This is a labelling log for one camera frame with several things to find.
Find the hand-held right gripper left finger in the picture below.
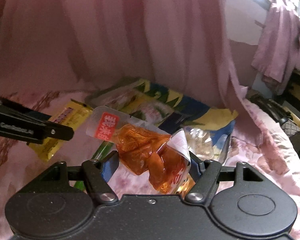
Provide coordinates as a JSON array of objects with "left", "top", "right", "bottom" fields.
[{"left": 31, "top": 151, "right": 119, "bottom": 203}]

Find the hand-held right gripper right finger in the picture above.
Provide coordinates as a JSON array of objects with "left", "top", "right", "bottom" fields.
[{"left": 184, "top": 154, "right": 266, "bottom": 203}]

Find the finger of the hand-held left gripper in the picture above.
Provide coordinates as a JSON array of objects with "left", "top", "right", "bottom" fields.
[{"left": 0, "top": 94, "right": 52, "bottom": 123}]

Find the green and white snack packet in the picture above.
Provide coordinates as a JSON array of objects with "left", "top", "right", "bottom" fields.
[{"left": 74, "top": 142, "right": 116, "bottom": 195}]

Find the clear orange jelly packet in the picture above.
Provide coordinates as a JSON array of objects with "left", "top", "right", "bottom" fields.
[{"left": 86, "top": 106, "right": 197, "bottom": 195}]

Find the yellow snack packet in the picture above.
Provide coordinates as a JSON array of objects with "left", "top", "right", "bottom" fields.
[{"left": 27, "top": 99, "right": 94, "bottom": 162}]

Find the floral pink bedsheet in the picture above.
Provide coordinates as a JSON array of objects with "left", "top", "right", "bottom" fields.
[{"left": 0, "top": 85, "right": 300, "bottom": 240}]

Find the black handbag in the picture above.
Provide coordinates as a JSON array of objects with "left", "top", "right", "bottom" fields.
[{"left": 247, "top": 94, "right": 291, "bottom": 126}]

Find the quilted patterned bag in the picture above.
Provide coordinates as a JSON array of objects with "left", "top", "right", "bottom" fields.
[{"left": 280, "top": 119, "right": 300, "bottom": 142}]

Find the yellow paper bag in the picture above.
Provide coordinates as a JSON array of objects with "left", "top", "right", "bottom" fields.
[{"left": 288, "top": 109, "right": 300, "bottom": 131}]

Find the pink curtain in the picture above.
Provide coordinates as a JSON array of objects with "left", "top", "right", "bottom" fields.
[{"left": 0, "top": 0, "right": 248, "bottom": 110}]

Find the tied lilac curtain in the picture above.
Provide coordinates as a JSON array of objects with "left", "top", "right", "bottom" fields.
[{"left": 251, "top": 0, "right": 300, "bottom": 96}]

